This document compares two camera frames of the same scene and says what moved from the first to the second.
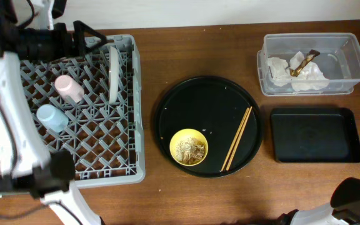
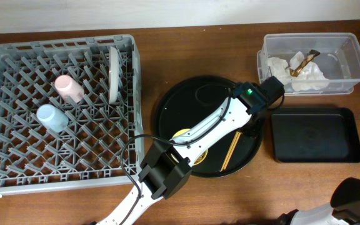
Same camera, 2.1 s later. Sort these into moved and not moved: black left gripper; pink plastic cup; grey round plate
Moved: black left gripper
Not moved: pink plastic cup; grey round plate
